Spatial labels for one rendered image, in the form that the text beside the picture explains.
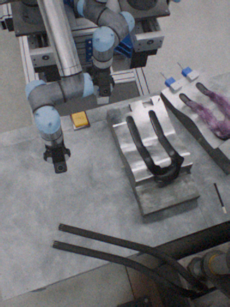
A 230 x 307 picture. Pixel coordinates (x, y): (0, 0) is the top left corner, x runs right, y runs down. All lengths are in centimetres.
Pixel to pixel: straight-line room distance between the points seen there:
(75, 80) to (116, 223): 64
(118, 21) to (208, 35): 190
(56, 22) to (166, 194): 80
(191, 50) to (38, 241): 210
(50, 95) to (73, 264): 69
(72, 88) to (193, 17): 223
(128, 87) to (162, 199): 117
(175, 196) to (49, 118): 67
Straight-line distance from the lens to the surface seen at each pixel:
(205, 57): 298
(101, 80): 136
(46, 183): 150
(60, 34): 111
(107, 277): 223
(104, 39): 122
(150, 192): 143
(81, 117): 158
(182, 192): 146
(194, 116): 158
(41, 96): 112
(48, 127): 105
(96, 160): 152
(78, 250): 139
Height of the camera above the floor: 223
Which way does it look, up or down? 68 degrees down
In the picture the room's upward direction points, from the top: 9 degrees clockwise
